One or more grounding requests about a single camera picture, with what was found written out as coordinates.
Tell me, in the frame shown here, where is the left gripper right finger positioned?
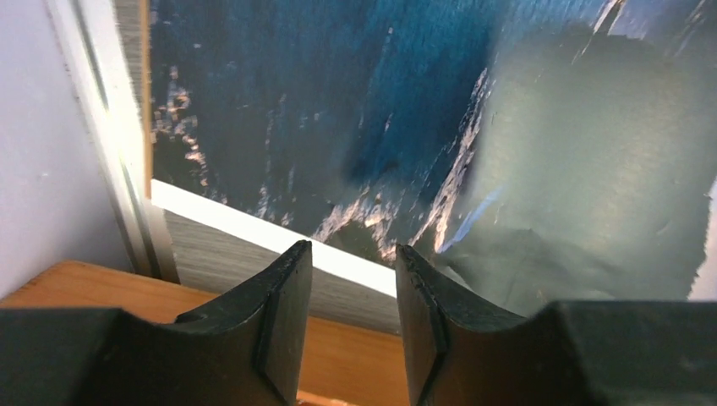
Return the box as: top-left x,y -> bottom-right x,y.
395,245 -> 716,405

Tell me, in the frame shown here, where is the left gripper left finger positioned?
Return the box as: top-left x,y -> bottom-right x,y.
1,240 -> 313,405

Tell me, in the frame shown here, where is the landscape photo print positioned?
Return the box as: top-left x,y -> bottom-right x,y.
149,1 -> 716,315

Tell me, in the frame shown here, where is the orange compartment tray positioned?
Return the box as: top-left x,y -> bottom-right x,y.
1,261 -> 409,405

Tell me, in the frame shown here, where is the brown frame backing board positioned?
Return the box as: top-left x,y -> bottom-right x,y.
139,0 -> 153,199

